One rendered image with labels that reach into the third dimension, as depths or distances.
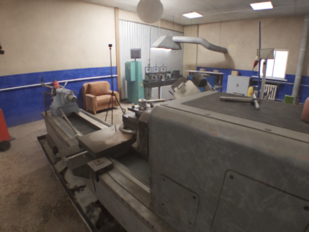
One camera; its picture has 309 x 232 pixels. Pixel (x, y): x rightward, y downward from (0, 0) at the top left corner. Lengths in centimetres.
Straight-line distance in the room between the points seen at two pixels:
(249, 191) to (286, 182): 9
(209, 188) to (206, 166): 7
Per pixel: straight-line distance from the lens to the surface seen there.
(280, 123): 49
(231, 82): 761
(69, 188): 171
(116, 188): 96
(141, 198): 88
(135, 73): 556
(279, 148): 40
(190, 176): 52
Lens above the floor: 148
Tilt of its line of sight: 19 degrees down
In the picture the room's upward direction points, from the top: straight up
